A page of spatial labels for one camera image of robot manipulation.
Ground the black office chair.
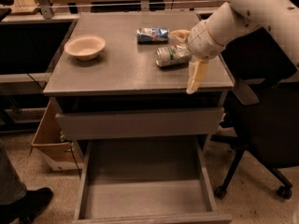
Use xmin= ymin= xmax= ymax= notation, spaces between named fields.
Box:
xmin=211 ymin=28 xmax=299 ymax=199

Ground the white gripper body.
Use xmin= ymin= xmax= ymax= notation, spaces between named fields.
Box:
xmin=187 ymin=21 xmax=225 ymax=60

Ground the open cardboard box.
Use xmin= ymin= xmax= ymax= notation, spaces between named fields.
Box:
xmin=32 ymin=103 xmax=83 ymax=171

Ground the white ceramic bowl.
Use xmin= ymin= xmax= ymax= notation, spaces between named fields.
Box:
xmin=64 ymin=35 xmax=106 ymax=61

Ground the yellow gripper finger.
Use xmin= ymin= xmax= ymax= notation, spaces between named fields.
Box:
xmin=186 ymin=57 xmax=209 ymax=94
xmin=169 ymin=30 xmax=190 ymax=45

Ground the green silver 7up can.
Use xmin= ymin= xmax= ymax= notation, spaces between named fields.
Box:
xmin=156 ymin=45 xmax=192 ymax=67

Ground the grey trouser leg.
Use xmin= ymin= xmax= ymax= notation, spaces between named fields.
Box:
xmin=0 ymin=140 xmax=27 ymax=205

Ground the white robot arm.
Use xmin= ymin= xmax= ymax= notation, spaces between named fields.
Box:
xmin=171 ymin=0 xmax=299 ymax=94

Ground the closed grey top drawer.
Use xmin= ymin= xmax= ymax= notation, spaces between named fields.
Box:
xmin=56 ymin=107 xmax=223 ymax=140

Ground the grey drawer cabinet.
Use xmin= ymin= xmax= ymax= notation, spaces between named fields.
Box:
xmin=43 ymin=12 xmax=235 ymax=224

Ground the black shoe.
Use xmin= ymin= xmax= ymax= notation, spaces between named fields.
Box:
xmin=0 ymin=188 xmax=53 ymax=224

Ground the blue silver soda can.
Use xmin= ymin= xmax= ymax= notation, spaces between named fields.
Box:
xmin=136 ymin=27 xmax=169 ymax=43

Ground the open grey middle drawer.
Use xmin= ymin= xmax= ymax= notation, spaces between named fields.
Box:
xmin=74 ymin=136 xmax=232 ymax=224

